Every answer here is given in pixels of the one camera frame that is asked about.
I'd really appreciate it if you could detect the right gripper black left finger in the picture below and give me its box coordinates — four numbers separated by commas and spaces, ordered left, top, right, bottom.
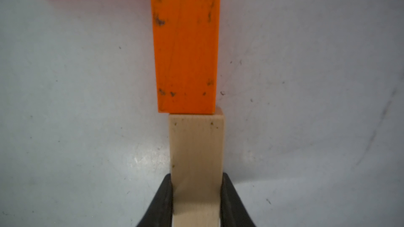
137, 173, 173, 227

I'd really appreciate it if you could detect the orange block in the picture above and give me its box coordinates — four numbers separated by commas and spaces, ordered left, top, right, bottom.
150, 0, 221, 115

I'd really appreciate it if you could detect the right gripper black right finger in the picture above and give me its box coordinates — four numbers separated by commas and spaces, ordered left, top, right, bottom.
220, 173, 256, 227

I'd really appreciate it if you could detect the natural wood block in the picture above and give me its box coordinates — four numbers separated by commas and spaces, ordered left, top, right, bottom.
169, 107, 225, 227

